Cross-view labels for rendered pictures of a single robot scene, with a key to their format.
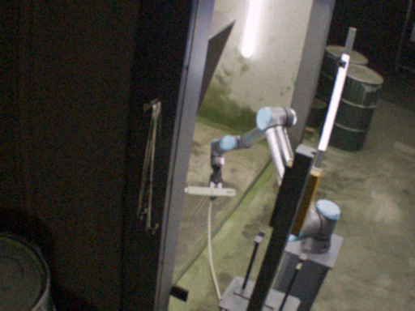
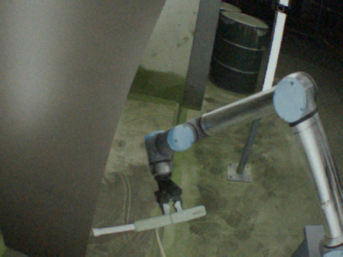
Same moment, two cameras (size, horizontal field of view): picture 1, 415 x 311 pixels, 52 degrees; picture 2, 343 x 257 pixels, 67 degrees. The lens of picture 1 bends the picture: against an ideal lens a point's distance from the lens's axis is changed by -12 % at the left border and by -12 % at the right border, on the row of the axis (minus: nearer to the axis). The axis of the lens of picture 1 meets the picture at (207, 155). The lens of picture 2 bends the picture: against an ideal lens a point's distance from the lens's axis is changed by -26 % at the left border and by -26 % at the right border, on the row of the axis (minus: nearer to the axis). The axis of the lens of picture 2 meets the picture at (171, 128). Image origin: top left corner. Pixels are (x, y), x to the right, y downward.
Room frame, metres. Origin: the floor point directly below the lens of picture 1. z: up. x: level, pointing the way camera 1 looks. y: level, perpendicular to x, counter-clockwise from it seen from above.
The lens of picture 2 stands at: (1.72, 0.30, 1.57)
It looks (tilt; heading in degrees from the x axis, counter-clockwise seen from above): 34 degrees down; 339
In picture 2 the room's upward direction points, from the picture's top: 10 degrees clockwise
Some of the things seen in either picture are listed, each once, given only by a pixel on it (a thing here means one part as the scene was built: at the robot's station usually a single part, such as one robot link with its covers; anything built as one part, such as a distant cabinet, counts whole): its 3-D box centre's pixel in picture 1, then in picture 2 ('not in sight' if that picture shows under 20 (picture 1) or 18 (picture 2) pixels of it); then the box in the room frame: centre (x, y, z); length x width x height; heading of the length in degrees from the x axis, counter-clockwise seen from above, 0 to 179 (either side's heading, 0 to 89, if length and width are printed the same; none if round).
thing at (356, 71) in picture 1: (359, 74); (245, 20); (4.74, -1.49, 0.86); 0.54 x 0.54 x 0.01
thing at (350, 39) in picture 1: (329, 124); (267, 76); (3.31, -0.90, 0.82); 0.05 x 0.05 x 1.64; 69
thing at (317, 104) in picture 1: (312, 112); not in sight; (5.06, -1.13, 0.14); 0.31 x 0.29 x 0.28; 159
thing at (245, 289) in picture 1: (270, 275); not in sight; (1.40, -0.34, 0.95); 0.26 x 0.15 x 0.32; 69
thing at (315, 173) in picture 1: (294, 199); not in sight; (1.30, -0.31, 1.42); 0.12 x 0.06 x 0.26; 69
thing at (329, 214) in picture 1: (323, 219); not in sight; (2.04, -0.69, 0.83); 0.17 x 0.15 x 0.18; 121
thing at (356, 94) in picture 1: (350, 108); (240, 51); (4.73, -1.49, 0.44); 0.59 x 0.58 x 0.89; 174
